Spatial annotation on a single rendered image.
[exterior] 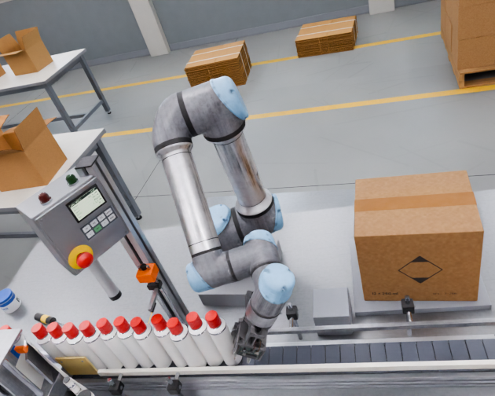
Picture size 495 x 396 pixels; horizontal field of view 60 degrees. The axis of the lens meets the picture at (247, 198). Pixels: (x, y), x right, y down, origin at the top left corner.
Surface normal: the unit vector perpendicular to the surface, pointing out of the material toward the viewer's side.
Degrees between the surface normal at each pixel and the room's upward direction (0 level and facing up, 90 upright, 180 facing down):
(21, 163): 90
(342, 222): 0
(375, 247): 90
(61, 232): 90
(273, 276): 30
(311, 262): 0
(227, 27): 90
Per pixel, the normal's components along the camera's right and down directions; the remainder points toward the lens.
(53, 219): 0.72, 0.26
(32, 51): 0.91, 0.01
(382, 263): -0.20, 0.65
